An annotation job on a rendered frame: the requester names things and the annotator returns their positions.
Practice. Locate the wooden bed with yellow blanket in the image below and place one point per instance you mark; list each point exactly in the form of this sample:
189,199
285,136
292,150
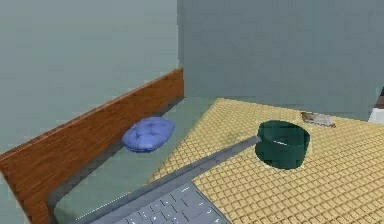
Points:
286,186

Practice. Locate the blue tufted pillow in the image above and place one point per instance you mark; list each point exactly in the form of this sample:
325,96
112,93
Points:
148,134

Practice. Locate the grey open laptop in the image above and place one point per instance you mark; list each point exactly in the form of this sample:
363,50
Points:
173,203

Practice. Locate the dark green round bowl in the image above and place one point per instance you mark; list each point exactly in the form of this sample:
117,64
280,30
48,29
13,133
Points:
282,144

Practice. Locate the small grey flat object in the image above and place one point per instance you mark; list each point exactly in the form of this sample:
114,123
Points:
318,119

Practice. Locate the white and dark furniture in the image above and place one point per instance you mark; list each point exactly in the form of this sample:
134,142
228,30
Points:
378,113

